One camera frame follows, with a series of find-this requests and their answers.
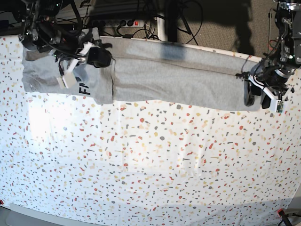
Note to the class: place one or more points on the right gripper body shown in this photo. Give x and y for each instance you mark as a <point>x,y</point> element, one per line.
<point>68,47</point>

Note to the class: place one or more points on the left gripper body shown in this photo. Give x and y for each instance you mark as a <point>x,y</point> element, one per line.
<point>273,77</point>

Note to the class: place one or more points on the grey T-shirt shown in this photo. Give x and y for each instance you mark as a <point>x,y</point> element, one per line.
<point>142,70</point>

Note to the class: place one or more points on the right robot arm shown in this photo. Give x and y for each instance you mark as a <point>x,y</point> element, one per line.
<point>42,32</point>

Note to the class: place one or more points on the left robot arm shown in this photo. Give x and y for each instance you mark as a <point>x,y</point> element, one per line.
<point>287,50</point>

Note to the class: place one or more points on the white power strip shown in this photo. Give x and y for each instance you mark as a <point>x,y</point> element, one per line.
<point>114,23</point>

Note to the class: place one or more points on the black table clamp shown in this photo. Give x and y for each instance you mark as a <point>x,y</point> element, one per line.
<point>127,36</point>

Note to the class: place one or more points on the white metal table leg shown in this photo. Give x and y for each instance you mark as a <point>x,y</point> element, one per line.
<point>161,29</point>

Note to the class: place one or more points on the red clamp right corner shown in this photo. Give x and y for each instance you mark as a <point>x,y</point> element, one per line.
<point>281,213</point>

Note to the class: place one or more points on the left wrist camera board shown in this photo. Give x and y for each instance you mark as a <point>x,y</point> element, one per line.
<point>277,106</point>

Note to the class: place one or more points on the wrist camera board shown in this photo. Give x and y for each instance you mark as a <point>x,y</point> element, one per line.
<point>67,80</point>
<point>277,106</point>

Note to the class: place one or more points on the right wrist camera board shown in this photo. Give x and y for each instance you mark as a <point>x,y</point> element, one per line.
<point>67,80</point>

